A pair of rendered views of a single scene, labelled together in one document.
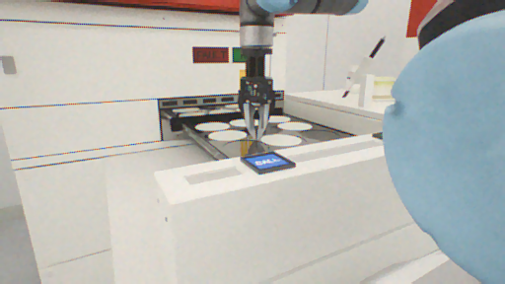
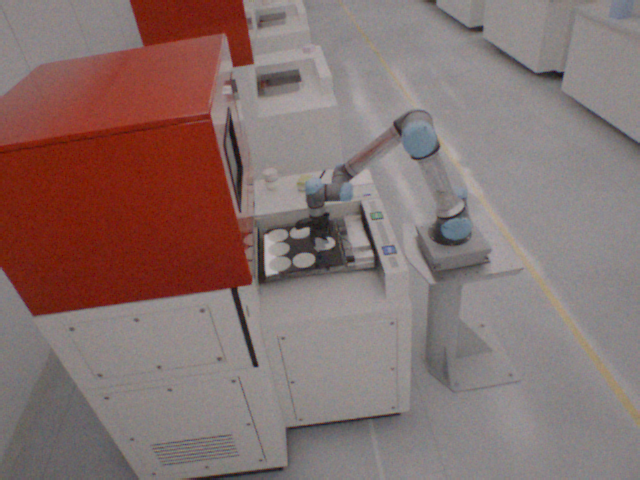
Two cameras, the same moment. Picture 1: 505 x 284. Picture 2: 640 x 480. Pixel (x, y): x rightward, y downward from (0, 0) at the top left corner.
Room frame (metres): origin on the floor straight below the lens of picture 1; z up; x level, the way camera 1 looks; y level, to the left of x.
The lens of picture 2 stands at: (-0.08, 1.53, 2.25)
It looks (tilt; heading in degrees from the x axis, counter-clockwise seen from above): 37 degrees down; 301
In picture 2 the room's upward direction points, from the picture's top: 10 degrees counter-clockwise
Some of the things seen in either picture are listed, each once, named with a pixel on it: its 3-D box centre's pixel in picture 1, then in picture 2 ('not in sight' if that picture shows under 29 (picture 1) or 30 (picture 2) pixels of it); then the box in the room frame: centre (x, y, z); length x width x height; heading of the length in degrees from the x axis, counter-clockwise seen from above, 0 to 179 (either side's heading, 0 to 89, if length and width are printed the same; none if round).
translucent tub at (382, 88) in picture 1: (381, 89); (305, 183); (0.90, -0.39, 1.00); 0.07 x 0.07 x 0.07; 5
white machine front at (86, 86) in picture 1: (171, 82); (248, 258); (0.89, 0.25, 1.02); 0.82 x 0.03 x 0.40; 118
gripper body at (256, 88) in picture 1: (256, 76); (319, 224); (0.66, 0.00, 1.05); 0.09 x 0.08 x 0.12; 0
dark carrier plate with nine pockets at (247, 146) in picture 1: (262, 131); (301, 246); (0.78, -0.02, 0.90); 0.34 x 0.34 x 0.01; 28
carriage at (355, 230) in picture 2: not in sight; (358, 241); (0.55, -0.16, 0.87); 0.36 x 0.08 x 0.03; 118
